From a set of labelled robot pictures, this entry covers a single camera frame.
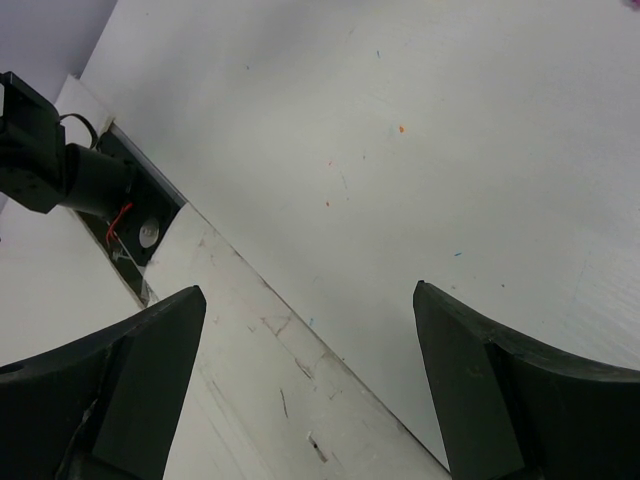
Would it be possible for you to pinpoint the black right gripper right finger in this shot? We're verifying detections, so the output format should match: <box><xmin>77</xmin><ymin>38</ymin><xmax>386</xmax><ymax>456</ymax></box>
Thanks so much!
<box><xmin>413</xmin><ymin>281</ymin><xmax>639</xmax><ymax>479</ymax></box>

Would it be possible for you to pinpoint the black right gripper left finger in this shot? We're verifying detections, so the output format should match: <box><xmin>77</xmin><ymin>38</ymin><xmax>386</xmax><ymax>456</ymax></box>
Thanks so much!
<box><xmin>1</xmin><ymin>286</ymin><xmax>206</xmax><ymax>479</ymax></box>

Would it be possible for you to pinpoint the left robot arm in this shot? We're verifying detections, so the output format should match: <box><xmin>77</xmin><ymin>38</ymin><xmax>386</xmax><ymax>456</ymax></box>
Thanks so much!
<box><xmin>1</xmin><ymin>71</ymin><xmax>136</xmax><ymax>219</ymax></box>

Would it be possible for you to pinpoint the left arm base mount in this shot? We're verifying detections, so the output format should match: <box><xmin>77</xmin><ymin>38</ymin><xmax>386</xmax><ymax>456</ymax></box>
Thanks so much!
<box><xmin>76</xmin><ymin>124</ymin><xmax>186</xmax><ymax>307</ymax></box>

